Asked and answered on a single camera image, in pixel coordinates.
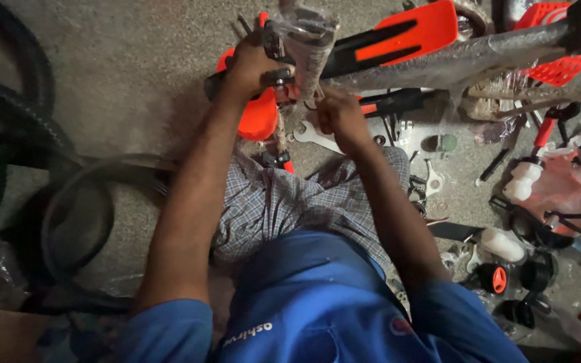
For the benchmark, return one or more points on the clear bag with orange parts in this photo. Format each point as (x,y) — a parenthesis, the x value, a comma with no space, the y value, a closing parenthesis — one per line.
(568,186)

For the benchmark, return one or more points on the person's right fingers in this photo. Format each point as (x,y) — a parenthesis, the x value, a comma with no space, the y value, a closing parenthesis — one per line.
(327,112)

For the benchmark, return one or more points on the plastic-wrapped grey bicycle frame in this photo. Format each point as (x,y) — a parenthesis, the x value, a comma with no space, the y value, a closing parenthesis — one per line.
(472,55)

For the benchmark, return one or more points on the black and red brake part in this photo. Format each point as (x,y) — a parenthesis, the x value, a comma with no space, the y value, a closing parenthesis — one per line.
(280,160)

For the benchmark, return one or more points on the bicycle wheel with tyre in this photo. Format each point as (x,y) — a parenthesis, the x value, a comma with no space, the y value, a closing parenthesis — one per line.
(78,222)

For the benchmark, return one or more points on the stack of black tyres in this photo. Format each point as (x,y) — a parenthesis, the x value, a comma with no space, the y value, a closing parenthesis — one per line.
(3,116)

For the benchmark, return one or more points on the orange plastic basket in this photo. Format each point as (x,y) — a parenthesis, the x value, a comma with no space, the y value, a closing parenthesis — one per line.
(563,70)

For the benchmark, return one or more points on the silver flat wrench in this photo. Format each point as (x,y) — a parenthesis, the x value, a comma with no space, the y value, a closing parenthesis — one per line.
(315,138)

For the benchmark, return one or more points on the person's right hand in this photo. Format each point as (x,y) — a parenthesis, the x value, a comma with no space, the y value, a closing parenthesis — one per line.
(343,123)

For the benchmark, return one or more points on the brown cardboard box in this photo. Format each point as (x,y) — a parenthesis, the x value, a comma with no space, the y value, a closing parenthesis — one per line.
(3,338)

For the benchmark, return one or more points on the blue shirt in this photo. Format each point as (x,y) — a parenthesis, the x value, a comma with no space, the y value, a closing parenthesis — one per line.
(310,302)

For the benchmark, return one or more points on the green-capped small container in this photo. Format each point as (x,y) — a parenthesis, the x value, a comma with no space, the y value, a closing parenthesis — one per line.
(447,142)

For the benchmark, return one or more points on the plastic-wrapped bicycle fork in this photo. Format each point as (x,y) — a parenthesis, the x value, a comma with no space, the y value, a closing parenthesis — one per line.
(308,40)

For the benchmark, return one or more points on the orange mudguard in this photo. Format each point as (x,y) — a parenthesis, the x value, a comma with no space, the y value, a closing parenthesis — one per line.
(257,118)

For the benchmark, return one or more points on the silver metal bracket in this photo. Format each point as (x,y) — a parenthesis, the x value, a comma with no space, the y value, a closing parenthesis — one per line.
(434,181)

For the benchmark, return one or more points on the checkered grey cloth garment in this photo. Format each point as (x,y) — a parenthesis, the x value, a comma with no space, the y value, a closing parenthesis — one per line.
(275,201)

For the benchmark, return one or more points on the black and orange small wheel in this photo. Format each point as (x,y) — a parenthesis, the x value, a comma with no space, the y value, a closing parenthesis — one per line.
(495,279)

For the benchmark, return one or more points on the black and orange bar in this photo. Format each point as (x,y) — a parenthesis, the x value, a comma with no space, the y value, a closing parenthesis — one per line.
(396,101)

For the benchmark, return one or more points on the black rod tool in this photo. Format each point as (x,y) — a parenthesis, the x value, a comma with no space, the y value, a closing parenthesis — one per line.
(492,166)

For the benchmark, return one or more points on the person's left fingers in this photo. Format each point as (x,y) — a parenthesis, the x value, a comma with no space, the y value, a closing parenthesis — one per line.
(280,75)

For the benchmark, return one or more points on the person's left hand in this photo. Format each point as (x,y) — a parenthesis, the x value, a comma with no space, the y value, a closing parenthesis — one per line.
(250,65)

